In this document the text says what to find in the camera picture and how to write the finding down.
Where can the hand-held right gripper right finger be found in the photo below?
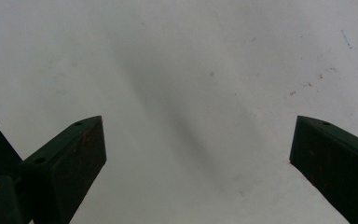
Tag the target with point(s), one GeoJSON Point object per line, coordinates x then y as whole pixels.
{"type": "Point", "coordinates": [335, 161]}

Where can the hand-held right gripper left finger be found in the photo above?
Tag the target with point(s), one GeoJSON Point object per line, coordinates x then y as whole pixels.
{"type": "Point", "coordinates": [74, 168]}

